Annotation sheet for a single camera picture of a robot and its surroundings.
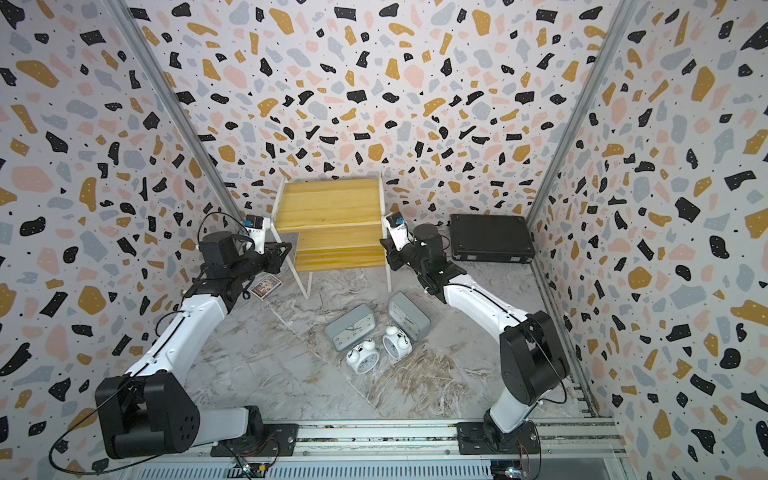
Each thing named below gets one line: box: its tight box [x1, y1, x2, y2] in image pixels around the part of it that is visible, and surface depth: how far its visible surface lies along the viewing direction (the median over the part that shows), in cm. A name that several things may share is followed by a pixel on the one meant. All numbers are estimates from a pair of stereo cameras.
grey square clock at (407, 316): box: [388, 291, 431, 342], surface depth 90 cm
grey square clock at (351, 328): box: [325, 304, 376, 352], surface depth 89 cm
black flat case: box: [450, 214, 536, 264], surface depth 120 cm
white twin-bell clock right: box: [382, 326, 413, 359], surface depth 85 cm
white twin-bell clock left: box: [346, 339, 380, 375], surface depth 82 cm
